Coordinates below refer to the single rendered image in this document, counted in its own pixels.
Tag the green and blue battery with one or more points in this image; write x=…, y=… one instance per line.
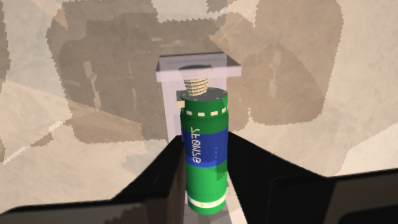
x=204, y=130

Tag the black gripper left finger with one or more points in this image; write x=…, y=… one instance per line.
x=156, y=196

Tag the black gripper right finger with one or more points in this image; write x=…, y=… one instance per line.
x=273, y=190

